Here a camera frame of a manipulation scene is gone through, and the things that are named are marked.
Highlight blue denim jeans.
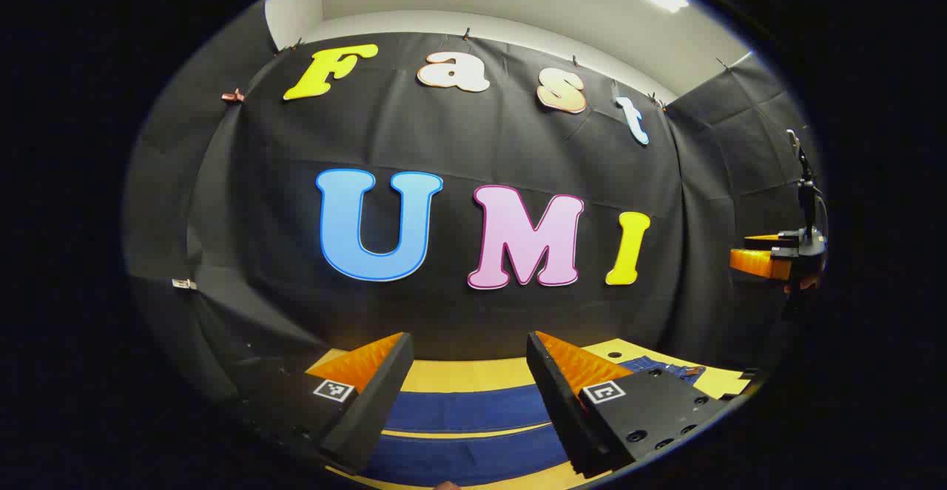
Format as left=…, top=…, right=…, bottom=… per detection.
left=359, top=355, right=707, bottom=488

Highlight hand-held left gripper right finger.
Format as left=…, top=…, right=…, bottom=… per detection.
left=525, top=330, right=733, bottom=480

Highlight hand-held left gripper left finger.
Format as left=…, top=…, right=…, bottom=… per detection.
left=244, top=331, right=415, bottom=474

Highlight black backdrop cloth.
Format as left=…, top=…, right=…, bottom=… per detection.
left=122, top=1, right=826, bottom=402

